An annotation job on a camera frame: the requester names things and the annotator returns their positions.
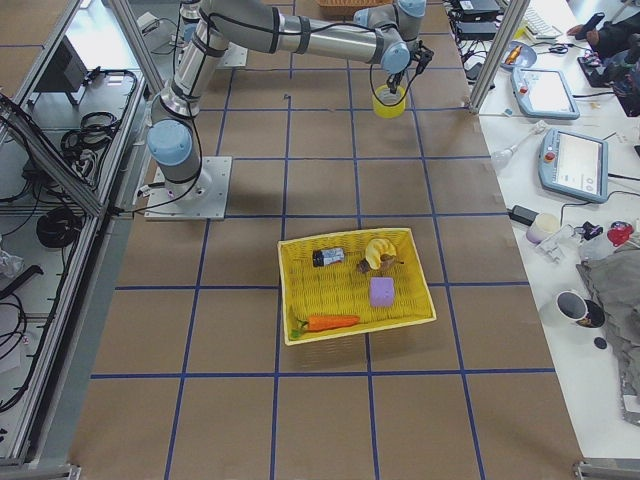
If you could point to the brown toy snail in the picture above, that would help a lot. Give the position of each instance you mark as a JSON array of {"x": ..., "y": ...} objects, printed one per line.
[{"x": 385, "y": 263}]

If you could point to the orange toy carrot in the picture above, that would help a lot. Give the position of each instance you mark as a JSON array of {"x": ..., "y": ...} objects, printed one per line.
[{"x": 319, "y": 323}]

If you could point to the brown wicker basket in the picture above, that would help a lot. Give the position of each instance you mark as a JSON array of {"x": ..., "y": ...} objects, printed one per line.
[{"x": 346, "y": 8}]

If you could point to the yellow plastic basket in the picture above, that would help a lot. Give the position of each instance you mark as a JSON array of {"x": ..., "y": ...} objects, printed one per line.
[{"x": 339, "y": 289}]

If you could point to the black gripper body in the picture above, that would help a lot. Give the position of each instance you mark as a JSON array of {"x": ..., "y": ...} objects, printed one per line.
[{"x": 406, "y": 70}]

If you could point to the near teach pendant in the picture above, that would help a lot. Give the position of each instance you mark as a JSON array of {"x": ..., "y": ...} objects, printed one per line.
[{"x": 574, "y": 165}]

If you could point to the black monitor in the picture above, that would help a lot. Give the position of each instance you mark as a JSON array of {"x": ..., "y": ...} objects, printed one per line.
[{"x": 65, "y": 74}]

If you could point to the teach pendant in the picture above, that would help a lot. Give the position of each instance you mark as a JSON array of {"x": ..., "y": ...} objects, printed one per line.
[
  {"x": 545, "y": 94},
  {"x": 574, "y": 165}
]

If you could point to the grey cloth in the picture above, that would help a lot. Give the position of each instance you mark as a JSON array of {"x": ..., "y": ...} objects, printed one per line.
[{"x": 613, "y": 283}]

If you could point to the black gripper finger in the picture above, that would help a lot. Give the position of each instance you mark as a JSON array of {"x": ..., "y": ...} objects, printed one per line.
[
  {"x": 389, "y": 87},
  {"x": 398, "y": 89}
]

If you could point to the aluminium frame post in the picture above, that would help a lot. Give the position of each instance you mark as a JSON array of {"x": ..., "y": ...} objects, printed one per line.
[{"x": 512, "y": 18}]

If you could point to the blue bowl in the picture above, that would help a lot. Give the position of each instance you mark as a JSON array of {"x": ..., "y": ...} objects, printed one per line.
[{"x": 518, "y": 54}]

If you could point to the far teach pendant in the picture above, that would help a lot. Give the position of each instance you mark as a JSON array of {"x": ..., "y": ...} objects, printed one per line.
[{"x": 545, "y": 94}]

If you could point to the white purple cup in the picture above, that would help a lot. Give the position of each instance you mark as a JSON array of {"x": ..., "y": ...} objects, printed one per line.
[{"x": 542, "y": 227}]

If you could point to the white mug dark inside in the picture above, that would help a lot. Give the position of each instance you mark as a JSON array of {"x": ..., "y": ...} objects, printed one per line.
[{"x": 582, "y": 312}]

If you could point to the purple foam block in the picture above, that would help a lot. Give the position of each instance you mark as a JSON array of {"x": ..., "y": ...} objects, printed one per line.
[{"x": 381, "y": 292}]

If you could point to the yellow tape roll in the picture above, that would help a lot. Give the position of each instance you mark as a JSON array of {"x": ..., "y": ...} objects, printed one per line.
[{"x": 388, "y": 107}]

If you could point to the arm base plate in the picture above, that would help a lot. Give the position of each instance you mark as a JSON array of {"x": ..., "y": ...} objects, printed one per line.
[{"x": 206, "y": 198}]

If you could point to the red round object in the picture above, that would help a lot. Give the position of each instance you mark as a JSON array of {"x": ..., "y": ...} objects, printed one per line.
[{"x": 619, "y": 233}]

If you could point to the black power adapter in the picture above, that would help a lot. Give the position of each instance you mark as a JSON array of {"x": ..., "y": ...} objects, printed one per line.
[{"x": 522, "y": 215}]

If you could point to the small dark bottle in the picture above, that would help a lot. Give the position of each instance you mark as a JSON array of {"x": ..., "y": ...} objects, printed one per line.
[{"x": 326, "y": 257}]

